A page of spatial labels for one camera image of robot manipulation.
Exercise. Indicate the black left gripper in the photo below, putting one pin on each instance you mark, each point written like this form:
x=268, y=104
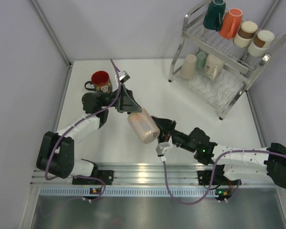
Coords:
x=126, y=102

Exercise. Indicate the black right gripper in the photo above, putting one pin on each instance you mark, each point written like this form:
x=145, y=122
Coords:
x=167, y=129

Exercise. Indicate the pink purple mug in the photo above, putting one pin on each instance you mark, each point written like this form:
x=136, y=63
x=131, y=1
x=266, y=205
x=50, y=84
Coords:
x=144, y=126

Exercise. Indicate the red skull mug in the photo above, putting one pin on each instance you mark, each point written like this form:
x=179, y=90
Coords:
x=100, y=82

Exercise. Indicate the beige tumbler cup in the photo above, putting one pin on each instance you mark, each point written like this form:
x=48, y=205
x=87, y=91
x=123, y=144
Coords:
x=189, y=66

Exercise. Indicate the light teal mug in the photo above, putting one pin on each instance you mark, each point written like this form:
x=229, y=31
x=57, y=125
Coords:
x=201, y=59

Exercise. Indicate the green interior floral mug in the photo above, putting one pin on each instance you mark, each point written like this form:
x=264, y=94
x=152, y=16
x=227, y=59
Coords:
x=213, y=66

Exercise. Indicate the dark teal mug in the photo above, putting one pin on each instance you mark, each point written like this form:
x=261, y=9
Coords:
x=214, y=16

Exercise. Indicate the steel lined paper cup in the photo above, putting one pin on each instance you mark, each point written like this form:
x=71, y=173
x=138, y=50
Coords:
x=261, y=43

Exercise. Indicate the orange mug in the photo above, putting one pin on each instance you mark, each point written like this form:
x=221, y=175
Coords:
x=231, y=23

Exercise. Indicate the small brown white cup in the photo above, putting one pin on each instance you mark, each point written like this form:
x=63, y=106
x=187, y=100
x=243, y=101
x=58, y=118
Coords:
x=245, y=34

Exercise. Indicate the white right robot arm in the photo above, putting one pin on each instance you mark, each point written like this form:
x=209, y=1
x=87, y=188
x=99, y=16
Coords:
x=264, y=164

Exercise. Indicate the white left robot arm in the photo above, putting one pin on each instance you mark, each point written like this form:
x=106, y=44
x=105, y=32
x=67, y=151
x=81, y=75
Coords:
x=57, y=152

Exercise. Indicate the stainless steel dish rack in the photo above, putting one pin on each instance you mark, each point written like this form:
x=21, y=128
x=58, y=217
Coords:
x=240, y=69

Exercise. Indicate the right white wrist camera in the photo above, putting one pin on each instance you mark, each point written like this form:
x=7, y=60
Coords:
x=163, y=148

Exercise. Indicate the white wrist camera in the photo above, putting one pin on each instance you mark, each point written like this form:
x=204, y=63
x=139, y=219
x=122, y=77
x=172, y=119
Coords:
x=163, y=148
x=123, y=77

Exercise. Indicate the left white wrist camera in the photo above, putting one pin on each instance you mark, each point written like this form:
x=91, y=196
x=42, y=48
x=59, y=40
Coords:
x=123, y=77

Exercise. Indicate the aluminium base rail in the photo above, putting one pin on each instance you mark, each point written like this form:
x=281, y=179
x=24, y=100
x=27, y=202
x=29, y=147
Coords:
x=137, y=175

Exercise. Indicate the grey slotted cable duct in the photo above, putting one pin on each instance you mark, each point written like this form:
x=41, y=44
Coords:
x=123, y=192

